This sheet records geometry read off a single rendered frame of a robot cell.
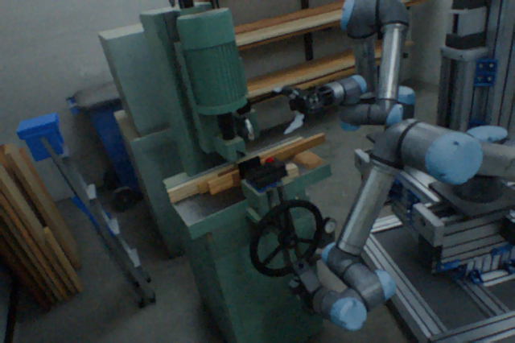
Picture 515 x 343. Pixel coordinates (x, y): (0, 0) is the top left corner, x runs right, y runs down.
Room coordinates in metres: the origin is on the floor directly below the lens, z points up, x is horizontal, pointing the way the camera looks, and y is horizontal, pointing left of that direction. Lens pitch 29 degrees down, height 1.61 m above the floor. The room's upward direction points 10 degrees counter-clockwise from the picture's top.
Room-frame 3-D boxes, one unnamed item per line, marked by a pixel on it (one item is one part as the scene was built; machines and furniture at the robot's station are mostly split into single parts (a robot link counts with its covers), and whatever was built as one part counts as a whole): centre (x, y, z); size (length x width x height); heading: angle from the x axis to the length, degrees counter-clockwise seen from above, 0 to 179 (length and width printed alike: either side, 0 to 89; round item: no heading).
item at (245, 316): (1.38, 0.14, 0.36); 0.58 x 0.45 x 0.71; 25
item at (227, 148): (1.29, 0.09, 1.03); 0.14 x 0.07 x 0.09; 25
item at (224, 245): (1.38, 0.14, 0.76); 0.57 x 0.45 x 0.09; 25
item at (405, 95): (1.52, -0.66, 0.98); 0.13 x 0.12 x 0.14; 59
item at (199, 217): (1.19, 0.01, 0.87); 0.61 x 0.30 x 0.06; 115
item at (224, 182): (1.24, 0.07, 0.92); 0.25 x 0.02 x 0.05; 115
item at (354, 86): (1.28, -0.37, 1.17); 0.11 x 0.08 x 0.09; 114
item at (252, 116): (1.50, 0.02, 1.02); 0.09 x 0.07 x 0.12; 115
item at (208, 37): (1.27, 0.09, 1.35); 0.18 x 0.18 x 0.31
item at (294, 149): (1.33, -0.03, 0.92); 0.59 x 0.02 x 0.04; 115
